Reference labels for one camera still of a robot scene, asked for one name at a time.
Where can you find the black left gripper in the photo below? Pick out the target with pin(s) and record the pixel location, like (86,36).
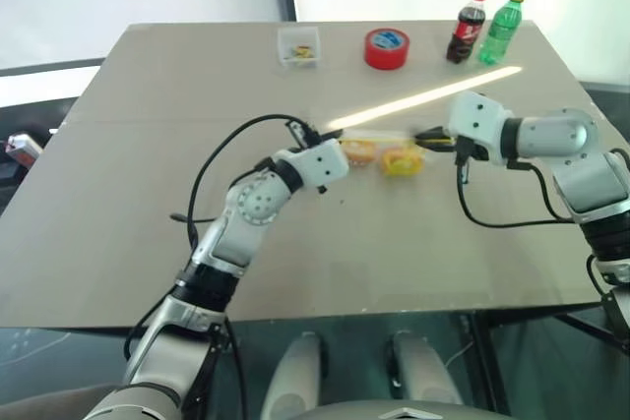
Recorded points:
(305,134)

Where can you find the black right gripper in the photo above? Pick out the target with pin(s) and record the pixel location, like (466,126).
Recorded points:
(467,150)

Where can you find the orange toy bun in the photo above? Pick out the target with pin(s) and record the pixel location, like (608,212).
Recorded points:
(357,149)

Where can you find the clear yellow-edged zip bag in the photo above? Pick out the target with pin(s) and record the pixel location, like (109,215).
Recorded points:
(376,154)

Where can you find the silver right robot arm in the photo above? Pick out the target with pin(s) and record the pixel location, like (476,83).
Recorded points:
(556,137)

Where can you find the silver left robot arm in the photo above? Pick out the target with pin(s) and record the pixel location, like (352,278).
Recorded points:
(256,203)

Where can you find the small colourful pieces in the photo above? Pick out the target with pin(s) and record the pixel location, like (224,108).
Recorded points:
(301,52)

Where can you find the red tape roll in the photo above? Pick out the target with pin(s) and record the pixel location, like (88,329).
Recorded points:
(386,53)

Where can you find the clear plastic box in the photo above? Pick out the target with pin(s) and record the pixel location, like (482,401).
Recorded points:
(299,39)

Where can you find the cola bottle red cap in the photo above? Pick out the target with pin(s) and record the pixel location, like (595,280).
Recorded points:
(465,31)

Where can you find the green bottle yellow cap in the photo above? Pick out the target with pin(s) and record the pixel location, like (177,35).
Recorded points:
(499,31)

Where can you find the grey rounded shape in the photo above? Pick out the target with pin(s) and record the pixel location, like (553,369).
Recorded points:
(290,380)
(423,371)

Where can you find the grey robot torso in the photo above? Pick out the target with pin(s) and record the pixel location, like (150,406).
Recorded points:
(403,412)

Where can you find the white and red box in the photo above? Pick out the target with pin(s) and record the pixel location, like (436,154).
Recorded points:
(22,147)

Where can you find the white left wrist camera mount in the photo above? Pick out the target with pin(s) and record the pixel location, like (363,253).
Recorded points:
(320,164)

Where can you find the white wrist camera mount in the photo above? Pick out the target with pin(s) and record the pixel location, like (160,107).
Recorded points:
(475,115)
(320,164)

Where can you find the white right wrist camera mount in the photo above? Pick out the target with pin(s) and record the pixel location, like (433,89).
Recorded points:
(475,115)

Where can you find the black table frame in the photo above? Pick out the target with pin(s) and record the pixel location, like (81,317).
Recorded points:
(485,366)

